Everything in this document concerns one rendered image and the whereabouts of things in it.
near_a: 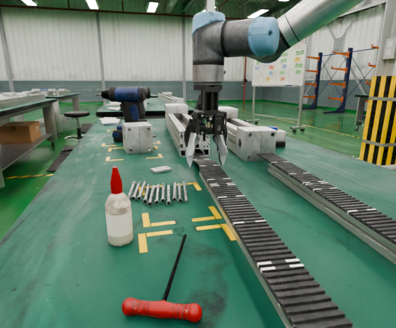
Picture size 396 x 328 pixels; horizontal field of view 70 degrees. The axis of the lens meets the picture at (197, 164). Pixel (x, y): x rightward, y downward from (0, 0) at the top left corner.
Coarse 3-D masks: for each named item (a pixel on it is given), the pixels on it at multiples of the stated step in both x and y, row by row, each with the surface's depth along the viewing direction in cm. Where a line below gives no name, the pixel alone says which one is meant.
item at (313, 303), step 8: (312, 296) 27; (320, 296) 27; (328, 296) 27; (280, 304) 27; (288, 304) 27; (296, 304) 27; (304, 304) 27; (312, 304) 27; (320, 304) 26; (328, 304) 26; (336, 304) 26; (288, 312) 26; (296, 312) 26; (304, 312) 26; (312, 312) 26
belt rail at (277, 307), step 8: (200, 176) 73; (208, 184) 65; (216, 200) 56; (224, 216) 50; (232, 232) 46; (240, 240) 42; (248, 256) 38; (256, 272) 36; (264, 280) 33; (264, 288) 33; (272, 296) 31; (272, 304) 31; (280, 312) 29; (288, 320) 27
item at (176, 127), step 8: (168, 120) 140; (176, 120) 118; (184, 120) 137; (168, 128) 142; (176, 128) 101; (184, 128) 97; (176, 136) 102; (184, 136) 99; (200, 136) 95; (208, 136) 96; (176, 144) 104; (184, 144) 93; (200, 144) 94; (184, 152) 96; (208, 152) 95
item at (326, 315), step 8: (320, 312) 26; (328, 312) 26; (336, 312) 26; (296, 320) 25; (304, 320) 25; (312, 320) 25; (320, 320) 25; (328, 320) 25; (336, 320) 25; (344, 320) 25
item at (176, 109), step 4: (168, 104) 153; (172, 104) 153; (176, 104) 153; (180, 104) 153; (184, 104) 153; (168, 108) 145; (172, 108) 145; (176, 108) 145; (180, 108) 146; (184, 108) 146; (168, 112) 145; (172, 112) 146; (176, 112) 146; (180, 112) 146; (184, 112) 147; (176, 116) 148; (180, 116) 148
